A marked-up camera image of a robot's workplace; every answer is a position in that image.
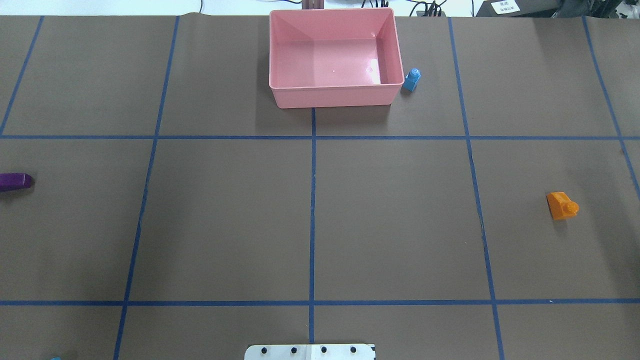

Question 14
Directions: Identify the pink plastic box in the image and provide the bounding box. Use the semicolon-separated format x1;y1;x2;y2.
269;7;405;109

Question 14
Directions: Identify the purple sloped toy block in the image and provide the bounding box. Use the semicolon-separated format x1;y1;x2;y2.
0;173;34;193

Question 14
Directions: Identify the small blue toy block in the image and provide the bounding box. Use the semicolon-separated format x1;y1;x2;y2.
402;68;422;92

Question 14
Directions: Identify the orange sloped toy block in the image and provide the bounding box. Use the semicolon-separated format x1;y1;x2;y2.
546;191;579;221

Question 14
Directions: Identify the black device with label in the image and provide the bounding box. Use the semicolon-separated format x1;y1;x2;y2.
475;0;563;18

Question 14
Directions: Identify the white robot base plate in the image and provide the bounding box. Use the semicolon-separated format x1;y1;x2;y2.
244;343;377;360

